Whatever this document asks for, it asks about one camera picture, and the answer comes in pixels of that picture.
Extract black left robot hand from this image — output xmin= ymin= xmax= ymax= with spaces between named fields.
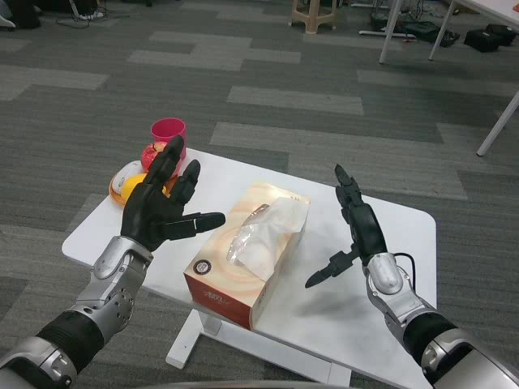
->
xmin=120 ymin=135 xmax=226 ymax=253

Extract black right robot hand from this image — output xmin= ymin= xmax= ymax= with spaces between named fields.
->
xmin=304 ymin=163 xmax=388 ymax=289

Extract beige swirl tissue box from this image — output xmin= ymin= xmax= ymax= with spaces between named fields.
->
xmin=182 ymin=182 xmax=312 ymax=330

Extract yellow lemon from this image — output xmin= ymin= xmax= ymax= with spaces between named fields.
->
xmin=122 ymin=173 xmax=174 ymax=203

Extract white computer mouse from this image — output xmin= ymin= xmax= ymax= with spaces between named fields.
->
xmin=111 ymin=160 xmax=143 ymax=192

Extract red apple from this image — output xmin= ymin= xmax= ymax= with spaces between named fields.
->
xmin=140 ymin=141 xmax=169 ymax=172

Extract pink plastic cup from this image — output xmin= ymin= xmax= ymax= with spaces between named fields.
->
xmin=150 ymin=117 xmax=188 ymax=161

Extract white slanted desk leg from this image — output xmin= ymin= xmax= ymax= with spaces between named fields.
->
xmin=476 ymin=91 xmax=519 ymax=157

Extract silver robot chest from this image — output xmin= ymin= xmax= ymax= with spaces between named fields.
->
xmin=149 ymin=379 xmax=325 ymax=389

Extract white desk foot bar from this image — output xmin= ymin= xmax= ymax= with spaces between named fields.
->
xmin=358 ymin=30 xmax=417 ymax=38

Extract white desk with legs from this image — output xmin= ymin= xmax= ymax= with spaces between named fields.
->
xmin=379 ymin=0 xmax=519 ymax=66

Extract black flat bag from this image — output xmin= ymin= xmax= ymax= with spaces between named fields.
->
xmin=405 ymin=20 xmax=461 ymax=48

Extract black square bag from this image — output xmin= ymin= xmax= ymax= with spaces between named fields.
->
xmin=463 ymin=24 xmax=518 ymax=53

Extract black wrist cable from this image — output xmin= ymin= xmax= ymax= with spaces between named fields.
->
xmin=395 ymin=253 xmax=417 ymax=291

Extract white table base frame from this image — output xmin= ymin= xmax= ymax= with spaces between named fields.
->
xmin=165 ymin=310 xmax=352 ymax=386

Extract black floor cables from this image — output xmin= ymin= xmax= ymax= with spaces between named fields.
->
xmin=56 ymin=6 xmax=131 ymax=29

